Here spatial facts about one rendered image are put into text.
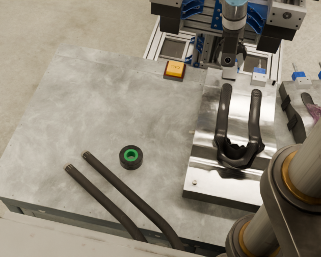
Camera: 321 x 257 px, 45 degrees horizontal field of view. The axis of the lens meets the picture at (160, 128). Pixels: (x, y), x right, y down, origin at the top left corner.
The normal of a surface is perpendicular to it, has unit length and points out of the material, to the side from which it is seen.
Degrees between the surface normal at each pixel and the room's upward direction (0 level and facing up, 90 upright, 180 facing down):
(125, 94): 0
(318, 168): 90
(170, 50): 0
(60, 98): 0
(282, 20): 90
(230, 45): 42
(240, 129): 28
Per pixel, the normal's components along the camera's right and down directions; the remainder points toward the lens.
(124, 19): 0.04, -0.56
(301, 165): -0.98, 0.15
